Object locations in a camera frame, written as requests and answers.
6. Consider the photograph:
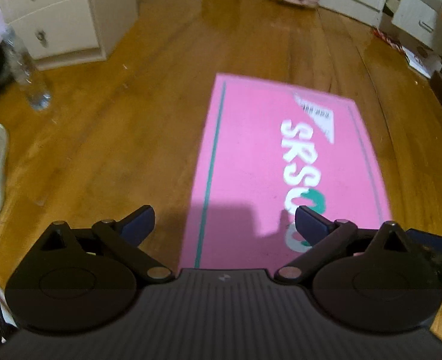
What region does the pink box lid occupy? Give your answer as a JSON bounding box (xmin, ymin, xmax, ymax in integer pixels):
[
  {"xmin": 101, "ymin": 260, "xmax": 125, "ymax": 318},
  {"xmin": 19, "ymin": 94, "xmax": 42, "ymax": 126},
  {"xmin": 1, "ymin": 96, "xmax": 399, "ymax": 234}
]
[{"xmin": 179, "ymin": 74, "xmax": 392, "ymax": 272}]

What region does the white paper booklet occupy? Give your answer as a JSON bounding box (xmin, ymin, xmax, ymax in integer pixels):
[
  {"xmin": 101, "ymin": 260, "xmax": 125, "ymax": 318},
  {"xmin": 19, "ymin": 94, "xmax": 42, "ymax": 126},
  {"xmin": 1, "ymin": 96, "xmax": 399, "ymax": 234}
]
[{"xmin": 402, "ymin": 46, "xmax": 442, "ymax": 79}]

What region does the clear plastic bottle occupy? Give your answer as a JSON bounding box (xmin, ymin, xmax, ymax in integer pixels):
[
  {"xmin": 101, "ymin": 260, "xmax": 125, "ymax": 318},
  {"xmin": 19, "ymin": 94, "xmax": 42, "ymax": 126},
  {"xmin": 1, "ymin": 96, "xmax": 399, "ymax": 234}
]
[{"xmin": 2, "ymin": 27, "xmax": 52, "ymax": 111}]

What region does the red wrapper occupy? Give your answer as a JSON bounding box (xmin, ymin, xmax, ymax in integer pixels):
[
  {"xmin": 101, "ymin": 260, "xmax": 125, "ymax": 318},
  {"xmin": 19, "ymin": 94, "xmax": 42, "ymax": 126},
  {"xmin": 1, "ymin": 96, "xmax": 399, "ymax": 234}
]
[{"xmin": 372, "ymin": 28, "xmax": 404, "ymax": 54}]

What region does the cream drawer cabinet left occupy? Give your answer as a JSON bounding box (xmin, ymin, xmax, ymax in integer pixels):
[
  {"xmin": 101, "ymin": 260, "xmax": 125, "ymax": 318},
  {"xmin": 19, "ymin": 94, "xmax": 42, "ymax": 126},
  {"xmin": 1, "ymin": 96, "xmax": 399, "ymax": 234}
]
[{"xmin": 0, "ymin": 0, "xmax": 138, "ymax": 70}]

